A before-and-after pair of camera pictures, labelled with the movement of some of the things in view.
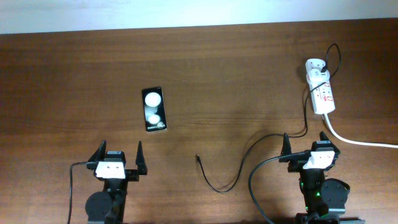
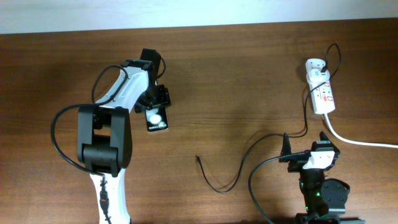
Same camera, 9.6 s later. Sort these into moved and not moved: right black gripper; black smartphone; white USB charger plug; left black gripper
Moved: left black gripper
Not moved: white USB charger plug; black smartphone; right black gripper
